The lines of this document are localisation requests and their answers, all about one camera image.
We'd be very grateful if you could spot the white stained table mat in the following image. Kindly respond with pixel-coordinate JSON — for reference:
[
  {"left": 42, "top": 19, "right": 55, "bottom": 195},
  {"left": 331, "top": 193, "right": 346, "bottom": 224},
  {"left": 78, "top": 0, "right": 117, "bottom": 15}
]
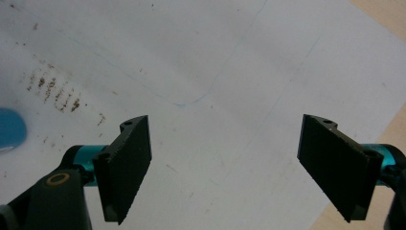
[{"left": 0, "top": 0, "right": 406, "bottom": 230}]

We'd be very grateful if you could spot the blue object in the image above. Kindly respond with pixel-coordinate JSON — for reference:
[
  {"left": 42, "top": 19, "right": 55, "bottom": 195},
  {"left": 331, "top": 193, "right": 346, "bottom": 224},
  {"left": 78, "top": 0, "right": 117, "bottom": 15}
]
[{"left": 0, "top": 107, "right": 28, "bottom": 150}]

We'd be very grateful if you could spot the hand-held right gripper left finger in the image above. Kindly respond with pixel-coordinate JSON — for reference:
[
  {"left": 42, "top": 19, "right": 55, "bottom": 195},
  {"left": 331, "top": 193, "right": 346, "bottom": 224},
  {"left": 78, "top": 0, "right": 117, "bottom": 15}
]
[{"left": 61, "top": 115, "right": 153, "bottom": 226}]

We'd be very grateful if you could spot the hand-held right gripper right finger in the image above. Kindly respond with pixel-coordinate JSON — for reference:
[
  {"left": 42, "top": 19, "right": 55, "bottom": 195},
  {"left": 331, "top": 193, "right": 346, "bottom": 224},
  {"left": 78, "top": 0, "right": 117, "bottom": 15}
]
[{"left": 297, "top": 113, "right": 406, "bottom": 223}]

